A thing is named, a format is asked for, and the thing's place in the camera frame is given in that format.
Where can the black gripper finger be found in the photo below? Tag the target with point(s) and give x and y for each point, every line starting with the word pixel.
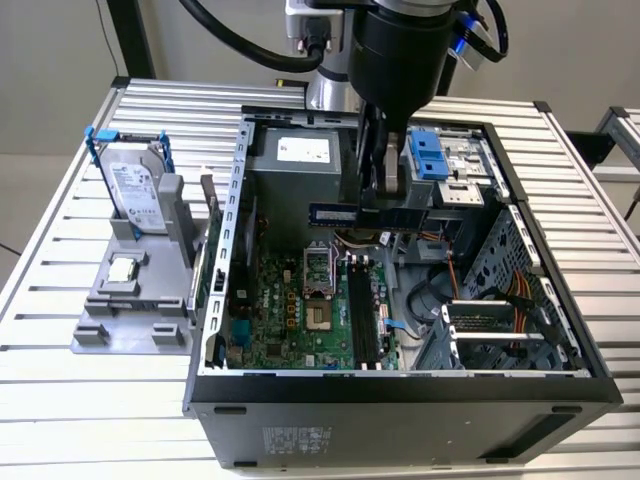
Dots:
pixel 396 165
pixel 370 150

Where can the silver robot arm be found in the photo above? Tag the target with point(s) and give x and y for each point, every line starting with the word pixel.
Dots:
pixel 327 92

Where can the black RAM slot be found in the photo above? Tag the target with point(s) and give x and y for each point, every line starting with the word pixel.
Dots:
pixel 353 310
pixel 358 310
pixel 366 310

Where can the blue plastic drive latch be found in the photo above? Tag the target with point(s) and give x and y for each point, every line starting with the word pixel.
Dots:
pixel 427 150

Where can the grey power supply unit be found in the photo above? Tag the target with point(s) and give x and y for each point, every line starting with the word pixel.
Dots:
pixel 295 190

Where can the black case fan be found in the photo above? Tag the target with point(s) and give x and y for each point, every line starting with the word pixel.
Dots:
pixel 248 235

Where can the CPU socket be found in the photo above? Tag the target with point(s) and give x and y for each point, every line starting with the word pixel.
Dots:
pixel 318 314

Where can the perforated metal disk bay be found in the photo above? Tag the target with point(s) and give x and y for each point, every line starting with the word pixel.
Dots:
pixel 435 345

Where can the green motherboard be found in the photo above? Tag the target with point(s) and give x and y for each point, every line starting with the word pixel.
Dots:
pixel 325 345

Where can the teal board connector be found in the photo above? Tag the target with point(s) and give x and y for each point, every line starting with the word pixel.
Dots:
pixel 241 334

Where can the small aluminium slat table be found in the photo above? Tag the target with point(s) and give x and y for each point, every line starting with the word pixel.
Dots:
pixel 620 145

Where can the hard disk in blue carrier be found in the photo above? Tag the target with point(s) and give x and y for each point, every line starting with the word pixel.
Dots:
pixel 132 185

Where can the grey parts rack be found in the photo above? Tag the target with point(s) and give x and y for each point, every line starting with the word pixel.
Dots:
pixel 160 280

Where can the black PC case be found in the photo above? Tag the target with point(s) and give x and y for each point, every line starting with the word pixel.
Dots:
pixel 350 425

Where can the silver CPU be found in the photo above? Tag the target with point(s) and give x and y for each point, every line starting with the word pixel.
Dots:
pixel 122 270

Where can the silver camera in black bracket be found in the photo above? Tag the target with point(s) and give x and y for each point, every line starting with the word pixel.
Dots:
pixel 472 57

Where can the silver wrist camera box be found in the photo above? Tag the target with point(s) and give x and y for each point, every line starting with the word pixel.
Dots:
pixel 315 30

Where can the black table connector bracket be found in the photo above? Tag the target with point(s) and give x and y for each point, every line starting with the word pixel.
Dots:
pixel 587 145

